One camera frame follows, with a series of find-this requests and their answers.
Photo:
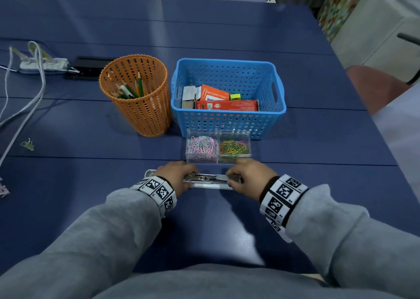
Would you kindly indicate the person's right hand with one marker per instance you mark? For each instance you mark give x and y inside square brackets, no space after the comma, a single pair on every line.
[252,182]

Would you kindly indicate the person's left hand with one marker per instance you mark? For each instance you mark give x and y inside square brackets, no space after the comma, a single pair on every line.
[174,176]

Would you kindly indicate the person's left fingers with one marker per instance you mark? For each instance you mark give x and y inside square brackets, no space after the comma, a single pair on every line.
[192,170]

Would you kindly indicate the person's right fingers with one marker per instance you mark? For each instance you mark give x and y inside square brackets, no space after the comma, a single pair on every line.
[232,172]

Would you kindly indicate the silver white stapler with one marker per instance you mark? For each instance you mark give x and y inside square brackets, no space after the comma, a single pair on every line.
[210,180]

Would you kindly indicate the person's left forearm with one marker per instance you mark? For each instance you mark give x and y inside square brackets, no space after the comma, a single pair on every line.
[82,246]

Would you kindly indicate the person's right forearm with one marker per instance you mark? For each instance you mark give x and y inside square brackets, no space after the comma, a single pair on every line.
[354,243]

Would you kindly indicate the pile of bright paper clips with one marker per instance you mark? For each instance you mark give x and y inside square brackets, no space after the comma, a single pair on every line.
[233,147]

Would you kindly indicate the pile of pastel paper clips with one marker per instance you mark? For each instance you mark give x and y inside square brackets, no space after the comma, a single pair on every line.
[201,145]

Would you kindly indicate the clear two-compartment plastic box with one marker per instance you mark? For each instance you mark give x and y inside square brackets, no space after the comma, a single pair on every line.
[218,146]

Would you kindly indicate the left marker-printed wristband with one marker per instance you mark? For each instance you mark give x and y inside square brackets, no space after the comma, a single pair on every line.
[158,191]

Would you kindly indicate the marker-printed wristband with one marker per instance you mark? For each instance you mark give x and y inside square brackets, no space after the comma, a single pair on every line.
[158,191]
[282,199]

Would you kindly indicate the blue perforated plastic basket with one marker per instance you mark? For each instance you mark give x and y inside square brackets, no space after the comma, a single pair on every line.
[229,121]

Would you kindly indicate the right marker-printed wristband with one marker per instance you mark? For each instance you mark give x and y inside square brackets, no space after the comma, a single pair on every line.
[282,199]

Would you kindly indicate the red flat cardboard box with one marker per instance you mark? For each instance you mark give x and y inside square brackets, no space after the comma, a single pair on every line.
[226,105]

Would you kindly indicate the white grey small box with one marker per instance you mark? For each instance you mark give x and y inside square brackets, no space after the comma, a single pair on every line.
[188,98]

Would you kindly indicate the orange mesh pencil holder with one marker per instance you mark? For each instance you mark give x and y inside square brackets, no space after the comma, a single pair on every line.
[149,111]

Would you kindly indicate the yellow-green small eraser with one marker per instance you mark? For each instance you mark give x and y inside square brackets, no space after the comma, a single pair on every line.
[235,96]

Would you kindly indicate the orange paper clip box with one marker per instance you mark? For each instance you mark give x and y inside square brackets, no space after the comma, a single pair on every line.
[213,93]

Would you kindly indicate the bunch of coloured pencils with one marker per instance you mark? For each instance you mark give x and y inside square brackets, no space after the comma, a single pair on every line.
[129,90]

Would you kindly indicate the grey sweatshirt body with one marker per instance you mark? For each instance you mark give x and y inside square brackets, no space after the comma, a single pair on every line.
[229,284]

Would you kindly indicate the black hole punch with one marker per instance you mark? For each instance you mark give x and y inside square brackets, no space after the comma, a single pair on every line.
[87,69]

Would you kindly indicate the small green binder clip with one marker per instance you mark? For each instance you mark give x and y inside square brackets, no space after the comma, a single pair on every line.
[27,144]

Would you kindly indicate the reddish-brown chair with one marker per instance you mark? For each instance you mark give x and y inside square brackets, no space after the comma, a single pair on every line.
[375,87]

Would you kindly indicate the white cloth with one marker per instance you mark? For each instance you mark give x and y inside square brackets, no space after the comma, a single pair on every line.
[402,134]

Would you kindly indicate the white power strip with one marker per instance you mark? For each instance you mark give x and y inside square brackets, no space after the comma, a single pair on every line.
[44,64]

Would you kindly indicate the colourful patterned cloth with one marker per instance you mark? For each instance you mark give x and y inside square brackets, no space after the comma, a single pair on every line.
[341,6]

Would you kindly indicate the white drawer unit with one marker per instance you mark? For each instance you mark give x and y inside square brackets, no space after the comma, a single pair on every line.
[377,33]

